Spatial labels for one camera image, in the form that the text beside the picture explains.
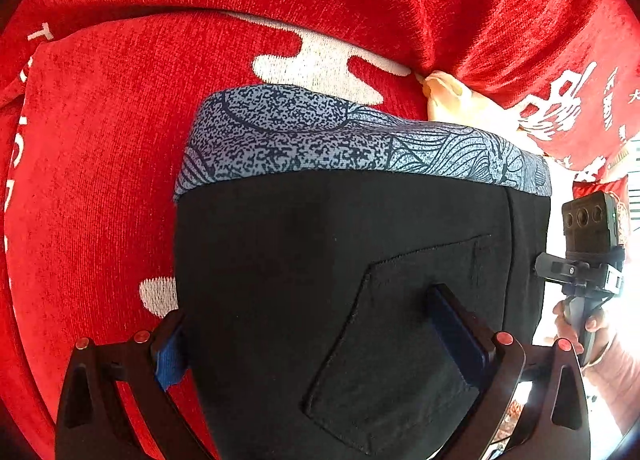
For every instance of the person's right hand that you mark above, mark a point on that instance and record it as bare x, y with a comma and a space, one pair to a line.
602, 337

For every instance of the black pants with blue waistband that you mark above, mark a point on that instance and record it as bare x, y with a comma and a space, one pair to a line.
325, 265

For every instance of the person's right forearm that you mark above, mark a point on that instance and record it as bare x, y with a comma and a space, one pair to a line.
620, 385

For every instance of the red printed blanket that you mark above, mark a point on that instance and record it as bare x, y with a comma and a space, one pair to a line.
110, 140

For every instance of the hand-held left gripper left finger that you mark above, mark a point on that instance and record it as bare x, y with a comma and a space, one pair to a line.
170, 360

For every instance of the cream cloth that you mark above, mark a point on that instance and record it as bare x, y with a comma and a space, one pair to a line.
465, 102

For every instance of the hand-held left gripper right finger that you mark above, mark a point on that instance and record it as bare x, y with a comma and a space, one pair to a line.
455, 335

